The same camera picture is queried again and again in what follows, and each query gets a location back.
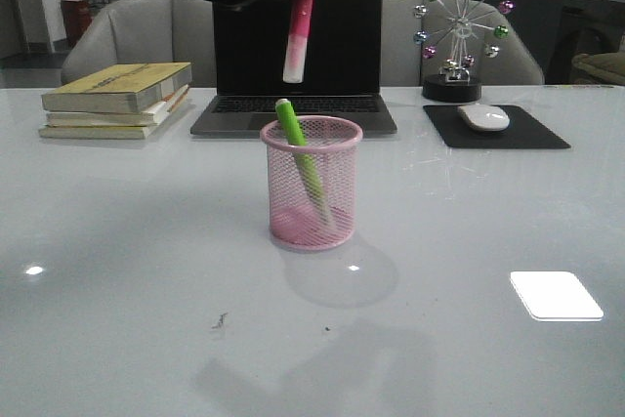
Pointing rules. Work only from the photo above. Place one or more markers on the black mouse pad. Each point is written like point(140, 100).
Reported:
point(524, 131)

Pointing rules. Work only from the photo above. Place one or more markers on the bottom book of stack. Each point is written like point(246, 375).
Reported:
point(100, 132)

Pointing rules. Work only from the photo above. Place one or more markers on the white computer mouse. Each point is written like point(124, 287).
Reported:
point(484, 117)

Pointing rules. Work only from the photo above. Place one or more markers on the left grey chair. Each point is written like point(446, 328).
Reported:
point(147, 31)

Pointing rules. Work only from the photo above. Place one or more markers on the red bin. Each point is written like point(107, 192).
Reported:
point(76, 19)

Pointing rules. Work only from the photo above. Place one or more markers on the middle book of stack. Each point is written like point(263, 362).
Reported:
point(152, 116)

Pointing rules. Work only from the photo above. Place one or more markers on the grey laptop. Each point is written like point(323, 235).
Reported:
point(341, 74)

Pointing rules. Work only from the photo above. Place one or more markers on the right grey chair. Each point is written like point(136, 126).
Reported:
point(402, 65)

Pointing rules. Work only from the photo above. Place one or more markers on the ferris wheel desk toy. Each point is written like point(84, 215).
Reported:
point(455, 80)

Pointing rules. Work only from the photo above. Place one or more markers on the olive cushion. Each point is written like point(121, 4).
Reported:
point(606, 68)

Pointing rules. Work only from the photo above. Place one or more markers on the green highlighter pen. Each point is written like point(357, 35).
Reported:
point(304, 162)

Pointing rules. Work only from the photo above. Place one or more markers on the grey chair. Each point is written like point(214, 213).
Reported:
point(402, 65)
point(147, 31)

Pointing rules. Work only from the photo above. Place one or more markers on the pink mesh pen holder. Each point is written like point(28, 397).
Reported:
point(332, 142)

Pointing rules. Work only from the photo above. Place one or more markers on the yellow top book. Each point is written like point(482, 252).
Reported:
point(120, 88)

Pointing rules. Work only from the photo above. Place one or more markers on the pink highlighter pen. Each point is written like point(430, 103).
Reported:
point(297, 41)

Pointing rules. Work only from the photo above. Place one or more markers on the book of stack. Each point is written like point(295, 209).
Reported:
point(152, 116)
point(100, 132)

